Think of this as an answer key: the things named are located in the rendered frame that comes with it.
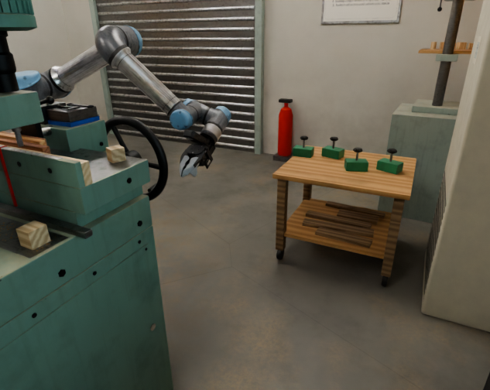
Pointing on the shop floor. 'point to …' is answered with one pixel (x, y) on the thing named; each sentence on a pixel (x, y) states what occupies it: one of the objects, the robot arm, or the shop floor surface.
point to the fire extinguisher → (285, 132)
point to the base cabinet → (89, 330)
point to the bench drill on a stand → (428, 128)
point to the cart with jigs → (331, 236)
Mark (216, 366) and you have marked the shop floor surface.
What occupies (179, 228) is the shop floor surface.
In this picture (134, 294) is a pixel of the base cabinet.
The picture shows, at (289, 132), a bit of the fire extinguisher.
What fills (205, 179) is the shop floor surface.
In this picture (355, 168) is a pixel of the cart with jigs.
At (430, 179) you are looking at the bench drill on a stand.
